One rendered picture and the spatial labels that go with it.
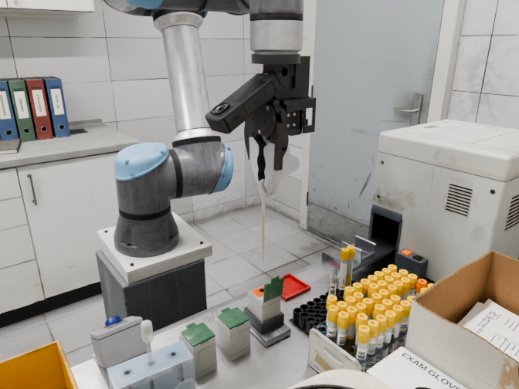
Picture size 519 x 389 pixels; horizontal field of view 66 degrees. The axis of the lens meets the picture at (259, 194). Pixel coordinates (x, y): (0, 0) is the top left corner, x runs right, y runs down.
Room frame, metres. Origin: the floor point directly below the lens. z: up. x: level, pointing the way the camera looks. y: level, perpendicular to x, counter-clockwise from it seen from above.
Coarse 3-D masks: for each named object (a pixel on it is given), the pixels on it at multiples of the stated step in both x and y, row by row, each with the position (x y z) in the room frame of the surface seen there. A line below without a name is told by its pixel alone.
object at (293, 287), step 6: (288, 276) 0.76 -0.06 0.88; (294, 276) 0.76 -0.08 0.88; (288, 282) 0.74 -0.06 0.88; (294, 282) 0.74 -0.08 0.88; (300, 282) 0.74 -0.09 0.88; (288, 288) 0.72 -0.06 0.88; (294, 288) 0.72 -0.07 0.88; (300, 288) 0.72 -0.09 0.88; (306, 288) 0.71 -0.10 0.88; (282, 294) 0.69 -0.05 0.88; (288, 294) 0.70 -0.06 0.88; (294, 294) 0.69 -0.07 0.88; (300, 294) 0.70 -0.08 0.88
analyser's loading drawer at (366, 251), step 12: (360, 240) 0.82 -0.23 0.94; (372, 240) 0.87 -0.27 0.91; (384, 240) 0.87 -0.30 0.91; (324, 252) 0.77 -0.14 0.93; (360, 252) 0.76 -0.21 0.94; (372, 252) 0.79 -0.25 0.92; (384, 252) 0.80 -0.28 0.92; (324, 264) 0.76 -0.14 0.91; (336, 264) 0.74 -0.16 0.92; (360, 264) 0.75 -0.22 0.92
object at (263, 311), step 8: (248, 296) 0.60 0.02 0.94; (256, 296) 0.58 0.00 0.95; (280, 296) 0.59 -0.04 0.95; (248, 304) 0.60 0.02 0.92; (256, 304) 0.58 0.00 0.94; (264, 304) 0.57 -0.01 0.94; (272, 304) 0.58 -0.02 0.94; (256, 312) 0.58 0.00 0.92; (264, 312) 0.57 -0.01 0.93; (272, 312) 0.58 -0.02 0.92; (264, 320) 0.57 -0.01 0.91
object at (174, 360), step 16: (160, 352) 0.42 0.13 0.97; (176, 352) 0.42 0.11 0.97; (112, 368) 0.40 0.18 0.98; (128, 368) 0.40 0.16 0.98; (144, 368) 0.40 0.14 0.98; (160, 368) 0.40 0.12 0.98; (176, 368) 0.40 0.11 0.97; (192, 368) 0.41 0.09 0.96; (112, 384) 0.37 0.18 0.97; (128, 384) 0.37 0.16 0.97; (144, 384) 0.38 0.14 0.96; (160, 384) 0.39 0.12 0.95; (176, 384) 0.40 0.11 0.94; (192, 384) 0.41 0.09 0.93
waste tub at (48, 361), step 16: (32, 352) 0.43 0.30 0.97; (48, 352) 0.44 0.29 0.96; (64, 352) 0.43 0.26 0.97; (0, 368) 0.40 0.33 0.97; (16, 368) 0.41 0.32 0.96; (32, 368) 0.42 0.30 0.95; (48, 368) 0.43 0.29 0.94; (64, 368) 0.41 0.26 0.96; (0, 384) 0.40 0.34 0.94; (16, 384) 0.41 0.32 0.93; (32, 384) 0.42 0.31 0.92; (48, 384) 0.43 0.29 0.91; (64, 384) 0.44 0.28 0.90
